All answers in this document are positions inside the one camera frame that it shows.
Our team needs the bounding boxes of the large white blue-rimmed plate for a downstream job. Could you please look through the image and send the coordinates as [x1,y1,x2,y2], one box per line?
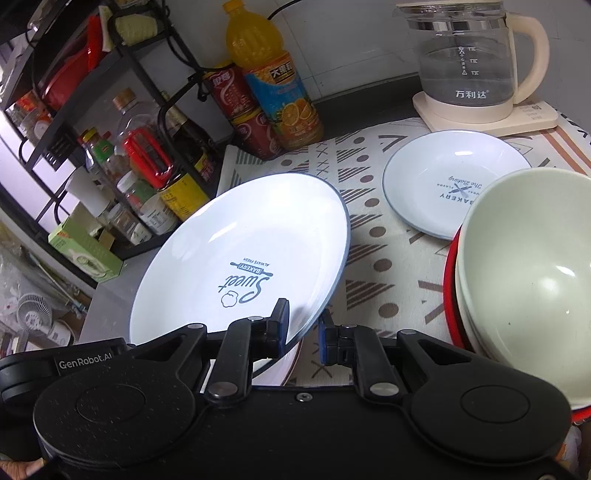
[129,173,350,366]

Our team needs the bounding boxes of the black metal spice rack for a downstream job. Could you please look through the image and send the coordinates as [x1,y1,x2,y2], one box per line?
[0,0,223,262]

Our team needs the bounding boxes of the pale green bowl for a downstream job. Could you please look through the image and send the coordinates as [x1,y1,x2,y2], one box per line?
[455,258,591,414]
[455,167,591,409]

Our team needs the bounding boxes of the orange juice bottle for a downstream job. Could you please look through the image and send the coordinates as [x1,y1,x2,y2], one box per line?
[222,0,325,151]

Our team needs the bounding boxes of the red plastic container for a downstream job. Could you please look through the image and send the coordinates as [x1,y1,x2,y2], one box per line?
[39,16,105,110]

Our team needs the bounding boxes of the small white desk fan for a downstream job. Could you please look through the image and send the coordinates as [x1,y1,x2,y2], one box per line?
[16,293,75,348]

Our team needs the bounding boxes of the glass kettle with cream handle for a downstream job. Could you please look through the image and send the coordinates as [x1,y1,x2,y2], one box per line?
[392,0,550,121]

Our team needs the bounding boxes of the green cardboard box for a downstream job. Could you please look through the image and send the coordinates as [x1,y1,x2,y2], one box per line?
[48,217,124,284]

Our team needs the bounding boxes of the black power cable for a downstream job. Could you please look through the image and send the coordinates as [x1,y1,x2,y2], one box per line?
[265,0,302,20]

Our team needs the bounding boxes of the red and black bowl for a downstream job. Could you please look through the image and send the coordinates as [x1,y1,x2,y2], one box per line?
[442,228,591,428]

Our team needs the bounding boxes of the white plastic bottle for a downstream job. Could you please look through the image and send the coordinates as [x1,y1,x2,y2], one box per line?
[65,171,110,219]

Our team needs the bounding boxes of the small white blue-rimmed plate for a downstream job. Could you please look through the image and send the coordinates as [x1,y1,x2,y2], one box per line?
[383,130,533,241]

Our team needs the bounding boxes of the green label sauce bottle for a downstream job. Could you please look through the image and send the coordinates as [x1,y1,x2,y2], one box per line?
[78,129,122,186]

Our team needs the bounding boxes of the red drink can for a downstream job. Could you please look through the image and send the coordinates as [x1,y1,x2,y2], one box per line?
[203,65,259,123]
[229,108,284,160]

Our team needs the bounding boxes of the cream kettle base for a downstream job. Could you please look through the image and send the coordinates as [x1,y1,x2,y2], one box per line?
[412,91,560,137]

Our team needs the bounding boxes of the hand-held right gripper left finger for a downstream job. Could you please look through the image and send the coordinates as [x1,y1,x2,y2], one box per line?
[130,298,291,402]

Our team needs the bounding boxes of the dark soy sauce bottle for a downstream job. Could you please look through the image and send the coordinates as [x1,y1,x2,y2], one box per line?
[159,104,218,175]

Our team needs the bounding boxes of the glass spice jar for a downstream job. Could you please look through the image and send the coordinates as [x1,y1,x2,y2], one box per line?
[107,203,153,246]

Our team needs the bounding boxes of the patterned fringed table mat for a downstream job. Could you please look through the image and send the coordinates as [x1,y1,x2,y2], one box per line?
[217,99,591,389]

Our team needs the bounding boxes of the white-lidded small jar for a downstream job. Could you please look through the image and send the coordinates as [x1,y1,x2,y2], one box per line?
[139,194,179,236]

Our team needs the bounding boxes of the oil bottle with red handle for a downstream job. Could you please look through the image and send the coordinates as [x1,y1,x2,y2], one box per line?
[113,90,211,223]

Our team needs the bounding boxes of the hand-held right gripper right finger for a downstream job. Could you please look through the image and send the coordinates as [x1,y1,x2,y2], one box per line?
[318,308,468,400]

